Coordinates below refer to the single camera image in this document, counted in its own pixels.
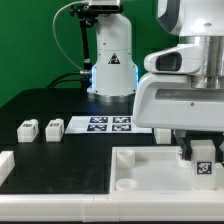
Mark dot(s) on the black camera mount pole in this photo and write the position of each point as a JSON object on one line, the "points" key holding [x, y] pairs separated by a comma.
{"points": [[87, 19]]}

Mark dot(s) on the grey camera on pole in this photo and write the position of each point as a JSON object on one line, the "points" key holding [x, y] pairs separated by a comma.
{"points": [[104, 4]]}

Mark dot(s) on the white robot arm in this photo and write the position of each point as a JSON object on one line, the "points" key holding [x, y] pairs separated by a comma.
{"points": [[201, 22]]}

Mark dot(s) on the white U-shaped obstacle fence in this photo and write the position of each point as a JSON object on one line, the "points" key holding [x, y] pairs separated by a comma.
{"points": [[114, 207]]}

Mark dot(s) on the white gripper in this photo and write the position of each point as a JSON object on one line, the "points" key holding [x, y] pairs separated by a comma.
{"points": [[169, 101]]}

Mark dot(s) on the white sheet with AprilTags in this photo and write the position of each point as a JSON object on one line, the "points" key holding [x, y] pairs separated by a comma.
{"points": [[103, 124]]}

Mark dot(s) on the white square table top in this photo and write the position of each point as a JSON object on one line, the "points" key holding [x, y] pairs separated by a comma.
{"points": [[154, 169]]}

